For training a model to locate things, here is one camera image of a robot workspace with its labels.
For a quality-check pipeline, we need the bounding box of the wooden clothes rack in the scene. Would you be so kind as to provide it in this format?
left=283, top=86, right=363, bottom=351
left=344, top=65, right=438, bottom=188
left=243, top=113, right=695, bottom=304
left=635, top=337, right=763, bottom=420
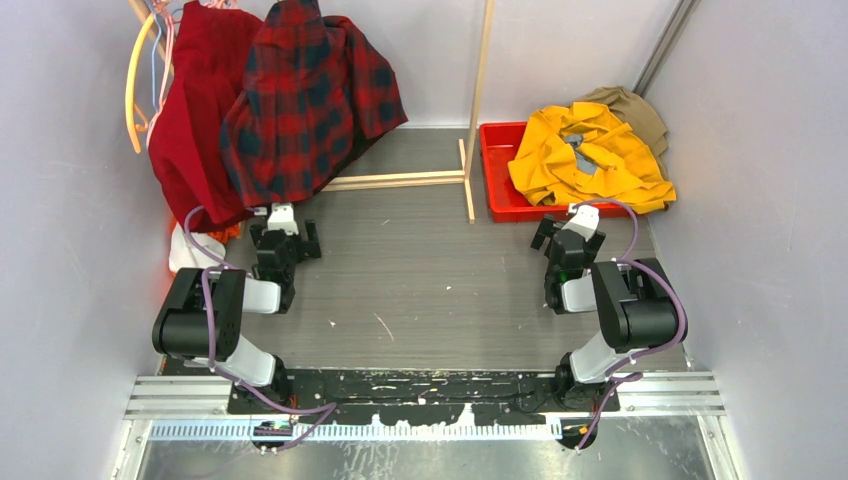
left=129, top=0, right=497, bottom=225

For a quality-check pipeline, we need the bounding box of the dark plaid garment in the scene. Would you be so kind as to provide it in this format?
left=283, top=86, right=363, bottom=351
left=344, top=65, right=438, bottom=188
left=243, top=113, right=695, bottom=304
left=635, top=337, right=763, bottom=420
left=220, top=1, right=408, bottom=207

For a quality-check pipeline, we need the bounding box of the light blue hanger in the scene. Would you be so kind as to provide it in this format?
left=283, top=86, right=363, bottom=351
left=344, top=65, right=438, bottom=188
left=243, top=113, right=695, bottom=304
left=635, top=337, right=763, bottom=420
left=151, top=25, right=164, bottom=75

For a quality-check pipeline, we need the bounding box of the orange hanger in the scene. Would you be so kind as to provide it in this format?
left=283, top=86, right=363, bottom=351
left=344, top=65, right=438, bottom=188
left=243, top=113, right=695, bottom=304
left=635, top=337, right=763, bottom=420
left=124, top=13, right=157, bottom=155

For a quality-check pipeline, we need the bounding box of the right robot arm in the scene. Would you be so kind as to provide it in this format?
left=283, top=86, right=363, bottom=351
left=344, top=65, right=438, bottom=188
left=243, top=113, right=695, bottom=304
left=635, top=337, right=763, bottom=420
left=531, top=212, right=687, bottom=411

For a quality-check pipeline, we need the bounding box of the orange and white garment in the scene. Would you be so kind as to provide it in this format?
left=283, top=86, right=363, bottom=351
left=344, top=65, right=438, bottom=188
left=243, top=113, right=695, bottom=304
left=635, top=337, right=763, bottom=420
left=168, top=221, right=241, bottom=275

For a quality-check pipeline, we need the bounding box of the pink wire hanger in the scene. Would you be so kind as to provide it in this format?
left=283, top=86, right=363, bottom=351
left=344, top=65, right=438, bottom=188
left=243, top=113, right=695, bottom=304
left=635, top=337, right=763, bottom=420
left=145, top=1, right=183, bottom=146

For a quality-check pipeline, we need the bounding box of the red plastic bin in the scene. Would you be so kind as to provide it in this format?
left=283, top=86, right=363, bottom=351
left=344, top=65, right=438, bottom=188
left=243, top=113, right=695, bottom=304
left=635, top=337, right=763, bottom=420
left=478, top=121, right=637, bottom=225

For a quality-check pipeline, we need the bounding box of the yellow garment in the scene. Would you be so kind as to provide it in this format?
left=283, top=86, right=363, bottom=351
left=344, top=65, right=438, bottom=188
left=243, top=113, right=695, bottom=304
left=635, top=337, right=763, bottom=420
left=507, top=102, right=677, bottom=214

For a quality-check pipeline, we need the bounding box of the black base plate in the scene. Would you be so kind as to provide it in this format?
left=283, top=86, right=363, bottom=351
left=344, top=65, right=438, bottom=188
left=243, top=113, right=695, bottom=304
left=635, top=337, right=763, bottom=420
left=285, top=368, right=620, bottom=427

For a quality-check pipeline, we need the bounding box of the red skirt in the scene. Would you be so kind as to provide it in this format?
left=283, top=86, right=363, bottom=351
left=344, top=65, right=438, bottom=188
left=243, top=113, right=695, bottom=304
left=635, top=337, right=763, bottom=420
left=148, top=1, right=262, bottom=232

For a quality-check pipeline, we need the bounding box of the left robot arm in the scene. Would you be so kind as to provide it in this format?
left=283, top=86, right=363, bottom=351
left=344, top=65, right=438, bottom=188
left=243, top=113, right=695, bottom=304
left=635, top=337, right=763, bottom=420
left=152, top=219, right=322, bottom=413

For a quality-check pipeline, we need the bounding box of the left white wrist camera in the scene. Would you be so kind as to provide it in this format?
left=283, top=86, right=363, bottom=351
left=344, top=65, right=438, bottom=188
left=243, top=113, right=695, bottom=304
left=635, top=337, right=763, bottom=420
left=253, top=203, right=299, bottom=236

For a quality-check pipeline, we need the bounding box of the tan garment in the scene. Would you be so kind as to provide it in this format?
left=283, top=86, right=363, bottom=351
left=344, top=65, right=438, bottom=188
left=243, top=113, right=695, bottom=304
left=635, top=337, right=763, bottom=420
left=576, top=86, right=669, bottom=179

